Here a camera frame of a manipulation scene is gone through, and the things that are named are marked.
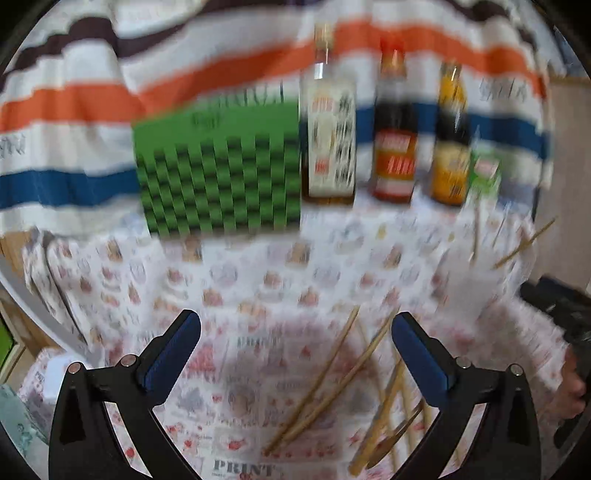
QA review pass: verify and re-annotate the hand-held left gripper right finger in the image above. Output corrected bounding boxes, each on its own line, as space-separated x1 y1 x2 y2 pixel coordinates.
392 311 542 480

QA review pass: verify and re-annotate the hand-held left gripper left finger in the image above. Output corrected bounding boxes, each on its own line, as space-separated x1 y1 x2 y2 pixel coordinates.
48 309 201 480

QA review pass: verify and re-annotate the wooden chopstick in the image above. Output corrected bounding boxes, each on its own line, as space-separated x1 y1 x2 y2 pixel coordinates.
402 369 419 462
348 360 407 476
263 305 361 455
492 217 558 269
279 307 402 446

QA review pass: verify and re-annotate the clear plastic cup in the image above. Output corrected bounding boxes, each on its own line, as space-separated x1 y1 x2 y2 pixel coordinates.
455 258 518 315

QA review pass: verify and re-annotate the person's right hand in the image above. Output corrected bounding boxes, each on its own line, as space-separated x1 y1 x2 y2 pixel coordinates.
556 344 589 418

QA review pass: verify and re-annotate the beige wooden panel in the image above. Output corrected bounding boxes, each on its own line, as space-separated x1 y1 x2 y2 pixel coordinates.
547 76 591 282

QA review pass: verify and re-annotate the printed tablecloth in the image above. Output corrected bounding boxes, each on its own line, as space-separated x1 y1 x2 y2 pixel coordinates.
18 194 568 480

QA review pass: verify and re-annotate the green drink carton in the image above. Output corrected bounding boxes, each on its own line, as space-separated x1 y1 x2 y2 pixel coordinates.
466 150 502 208

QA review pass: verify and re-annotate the dark sauce bottle yellow label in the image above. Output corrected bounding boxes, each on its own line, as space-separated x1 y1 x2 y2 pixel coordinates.
429 62 472 207

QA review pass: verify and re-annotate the green checkered box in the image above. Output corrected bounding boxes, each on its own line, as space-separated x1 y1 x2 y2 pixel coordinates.
133 99 303 238

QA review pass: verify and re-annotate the dark sauce bottle red cap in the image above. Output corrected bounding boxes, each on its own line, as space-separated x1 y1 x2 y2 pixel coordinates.
370 39 420 204

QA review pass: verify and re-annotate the pale bottle white label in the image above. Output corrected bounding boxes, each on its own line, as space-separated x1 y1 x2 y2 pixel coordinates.
299 23 358 206

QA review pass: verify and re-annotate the striped blanket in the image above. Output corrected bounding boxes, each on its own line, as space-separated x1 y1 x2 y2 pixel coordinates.
0 0 555 236

